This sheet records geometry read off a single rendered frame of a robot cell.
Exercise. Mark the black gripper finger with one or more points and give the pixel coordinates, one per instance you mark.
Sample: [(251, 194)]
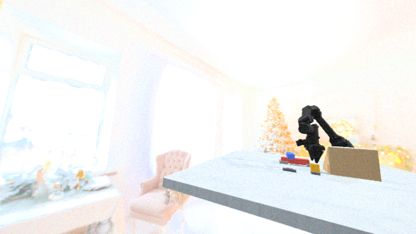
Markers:
[(317, 155), (310, 154)]

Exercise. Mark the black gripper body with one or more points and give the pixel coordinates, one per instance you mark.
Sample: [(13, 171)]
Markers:
[(314, 143)]

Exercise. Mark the blue rectangular block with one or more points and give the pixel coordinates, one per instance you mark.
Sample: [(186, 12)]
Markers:
[(290, 155)]

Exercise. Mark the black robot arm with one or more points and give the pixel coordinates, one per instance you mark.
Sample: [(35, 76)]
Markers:
[(311, 113)]

